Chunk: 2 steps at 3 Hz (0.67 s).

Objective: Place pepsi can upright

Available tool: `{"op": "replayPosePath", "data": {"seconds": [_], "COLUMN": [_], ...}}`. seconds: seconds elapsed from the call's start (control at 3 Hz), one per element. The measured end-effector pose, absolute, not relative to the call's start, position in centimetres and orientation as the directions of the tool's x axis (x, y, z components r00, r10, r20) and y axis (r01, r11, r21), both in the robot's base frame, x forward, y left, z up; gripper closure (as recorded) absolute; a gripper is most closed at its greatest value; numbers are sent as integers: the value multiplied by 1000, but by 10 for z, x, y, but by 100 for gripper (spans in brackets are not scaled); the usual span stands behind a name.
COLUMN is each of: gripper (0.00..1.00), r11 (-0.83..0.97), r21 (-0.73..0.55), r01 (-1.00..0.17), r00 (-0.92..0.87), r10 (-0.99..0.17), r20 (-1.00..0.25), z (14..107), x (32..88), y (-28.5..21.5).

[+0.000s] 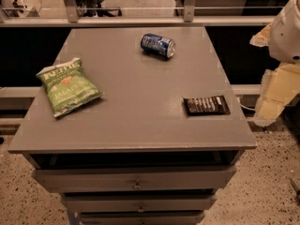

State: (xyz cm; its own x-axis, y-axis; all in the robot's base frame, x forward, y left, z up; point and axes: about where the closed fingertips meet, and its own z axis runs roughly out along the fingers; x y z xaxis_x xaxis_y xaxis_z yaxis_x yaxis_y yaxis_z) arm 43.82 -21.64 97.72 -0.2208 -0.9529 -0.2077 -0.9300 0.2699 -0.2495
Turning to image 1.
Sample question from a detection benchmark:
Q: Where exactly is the bottom drawer with knob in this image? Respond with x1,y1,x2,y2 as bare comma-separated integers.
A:
80,211,204,225

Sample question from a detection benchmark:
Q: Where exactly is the drawer with knob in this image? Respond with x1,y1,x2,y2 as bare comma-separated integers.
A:
61,195,217,213
32,166,236,193
80,211,204,225

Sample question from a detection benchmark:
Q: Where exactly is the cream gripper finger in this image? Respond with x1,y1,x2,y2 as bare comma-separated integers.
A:
249,23,271,47
254,63,300,127

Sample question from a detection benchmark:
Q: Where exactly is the blue pepsi can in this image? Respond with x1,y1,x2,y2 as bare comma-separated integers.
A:
141,33,175,59

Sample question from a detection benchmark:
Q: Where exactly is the top drawer with knob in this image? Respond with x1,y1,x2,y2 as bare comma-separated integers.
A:
32,166,236,193

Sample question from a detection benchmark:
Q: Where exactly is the grey drawer cabinet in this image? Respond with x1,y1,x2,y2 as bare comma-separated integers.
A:
7,26,258,225

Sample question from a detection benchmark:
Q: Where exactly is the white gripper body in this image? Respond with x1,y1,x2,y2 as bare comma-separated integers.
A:
269,0,300,64

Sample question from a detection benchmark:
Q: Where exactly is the green jalapeno chips bag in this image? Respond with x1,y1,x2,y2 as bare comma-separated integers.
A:
37,57,102,118

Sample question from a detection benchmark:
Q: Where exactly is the metal railing frame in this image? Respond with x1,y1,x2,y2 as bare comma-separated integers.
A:
0,0,284,27

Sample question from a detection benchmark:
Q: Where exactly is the middle drawer with knob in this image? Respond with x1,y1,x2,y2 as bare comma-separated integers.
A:
61,195,217,213

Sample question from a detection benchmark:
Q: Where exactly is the dark chocolate bar wrapper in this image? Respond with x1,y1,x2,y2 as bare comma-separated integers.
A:
183,96,231,116

